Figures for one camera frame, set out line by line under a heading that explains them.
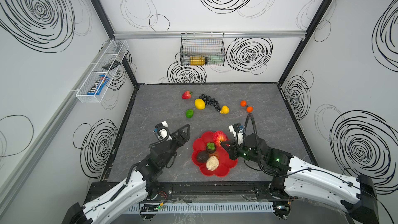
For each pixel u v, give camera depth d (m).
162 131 0.66
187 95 1.09
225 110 1.00
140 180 0.54
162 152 0.56
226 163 0.79
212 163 0.76
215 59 0.87
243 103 1.05
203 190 0.75
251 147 0.54
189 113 0.99
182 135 0.67
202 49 0.99
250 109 1.02
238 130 0.63
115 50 0.93
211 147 0.82
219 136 0.72
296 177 0.49
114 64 0.81
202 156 0.79
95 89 0.69
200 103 1.04
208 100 1.05
